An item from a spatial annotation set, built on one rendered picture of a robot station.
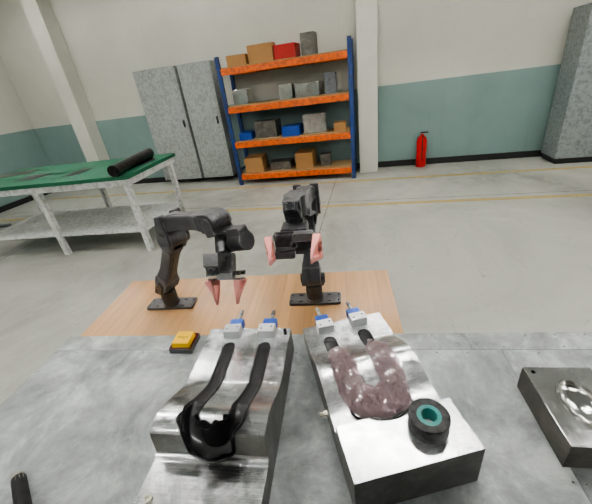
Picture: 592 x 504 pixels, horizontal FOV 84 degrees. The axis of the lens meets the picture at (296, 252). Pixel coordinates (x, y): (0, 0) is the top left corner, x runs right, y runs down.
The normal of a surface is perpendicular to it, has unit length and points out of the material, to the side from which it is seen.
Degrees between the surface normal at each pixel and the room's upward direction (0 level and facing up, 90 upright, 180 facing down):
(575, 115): 90
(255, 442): 83
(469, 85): 90
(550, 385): 0
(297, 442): 0
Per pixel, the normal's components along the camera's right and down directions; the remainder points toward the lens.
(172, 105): -0.19, 0.48
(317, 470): -0.12, -0.88
